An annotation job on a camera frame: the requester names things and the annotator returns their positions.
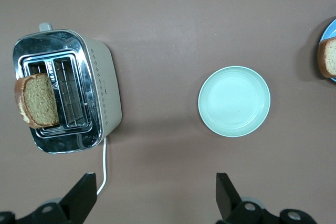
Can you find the beige chrome toaster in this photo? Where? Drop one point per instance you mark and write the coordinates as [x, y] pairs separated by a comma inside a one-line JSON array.
[[105, 87]]

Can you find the blue plate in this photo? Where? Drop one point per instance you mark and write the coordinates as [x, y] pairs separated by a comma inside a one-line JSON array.
[[331, 31]]

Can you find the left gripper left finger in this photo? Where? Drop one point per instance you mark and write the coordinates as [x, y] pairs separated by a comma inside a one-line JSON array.
[[78, 200]]

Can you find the pale green plate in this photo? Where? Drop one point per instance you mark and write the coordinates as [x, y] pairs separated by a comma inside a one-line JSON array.
[[233, 102]]

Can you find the brown bread slice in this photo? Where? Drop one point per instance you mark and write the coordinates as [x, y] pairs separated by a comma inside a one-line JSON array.
[[39, 100], [329, 58]]

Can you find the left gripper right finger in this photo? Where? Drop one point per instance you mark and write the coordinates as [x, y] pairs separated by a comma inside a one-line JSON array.
[[225, 197]]

